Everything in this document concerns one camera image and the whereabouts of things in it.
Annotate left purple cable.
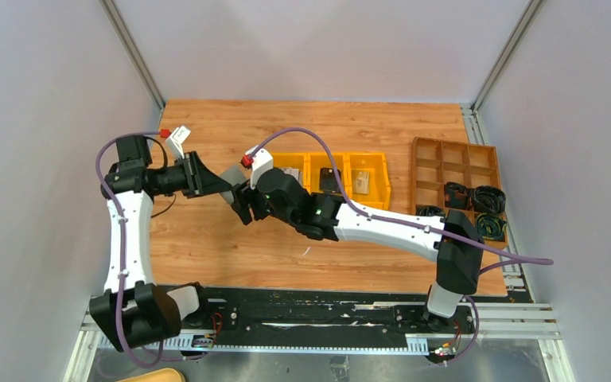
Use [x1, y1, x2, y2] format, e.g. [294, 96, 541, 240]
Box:
[95, 129, 212, 369]

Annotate green patterned rolled tie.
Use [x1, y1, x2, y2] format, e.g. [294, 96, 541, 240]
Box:
[475, 213, 507, 241]

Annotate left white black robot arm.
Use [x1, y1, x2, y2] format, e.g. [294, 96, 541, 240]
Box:
[89, 133, 231, 352]

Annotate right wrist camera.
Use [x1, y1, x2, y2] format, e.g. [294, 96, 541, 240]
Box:
[243, 146, 274, 189]

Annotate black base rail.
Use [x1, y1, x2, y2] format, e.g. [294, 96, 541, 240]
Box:
[147, 284, 533, 349]

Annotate dark rolled tie front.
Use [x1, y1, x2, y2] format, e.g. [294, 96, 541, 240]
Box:
[416, 205, 446, 217]

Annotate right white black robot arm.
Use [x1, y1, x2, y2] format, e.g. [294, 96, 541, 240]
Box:
[221, 166, 484, 333]

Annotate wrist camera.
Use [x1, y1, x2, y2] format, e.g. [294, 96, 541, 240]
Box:
[243, 146, 274, 189]
[165, 126, 191, 160]

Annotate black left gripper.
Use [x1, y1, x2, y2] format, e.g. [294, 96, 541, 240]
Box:
[154, 151, 231, 200]

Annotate purple cable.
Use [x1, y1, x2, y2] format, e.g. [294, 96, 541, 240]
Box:
[95, 129, 212, 369]
[244, 127, 555, 364]

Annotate cards in yellow bin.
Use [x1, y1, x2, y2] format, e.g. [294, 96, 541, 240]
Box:
[282, 167, 302, 184]

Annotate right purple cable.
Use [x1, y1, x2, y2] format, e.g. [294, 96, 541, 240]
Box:
[244, 127, 555, 364]

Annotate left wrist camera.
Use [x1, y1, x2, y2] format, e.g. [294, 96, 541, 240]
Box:
[165, 126, 191, 160]

